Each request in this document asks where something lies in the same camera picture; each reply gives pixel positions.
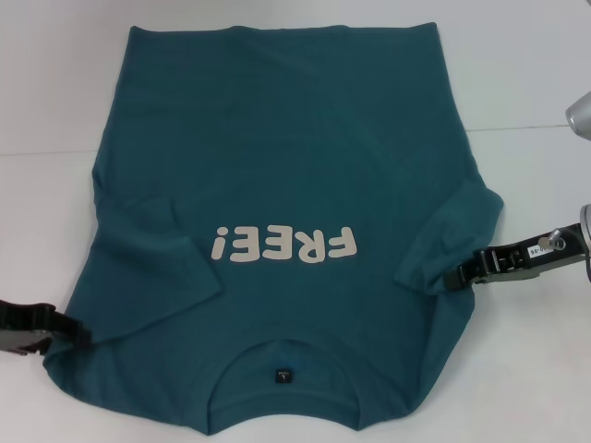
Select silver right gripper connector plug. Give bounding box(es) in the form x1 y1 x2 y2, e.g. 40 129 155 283
537 228 568 253

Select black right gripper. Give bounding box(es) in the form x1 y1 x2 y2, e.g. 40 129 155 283
442 223 591 293

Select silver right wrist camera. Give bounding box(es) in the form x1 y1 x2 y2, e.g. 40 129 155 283
565 89 591 143

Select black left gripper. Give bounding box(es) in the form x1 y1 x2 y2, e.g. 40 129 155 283
0 299 94 359

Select teal t-shirt with FREE print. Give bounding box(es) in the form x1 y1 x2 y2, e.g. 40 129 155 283
40 20 505 424

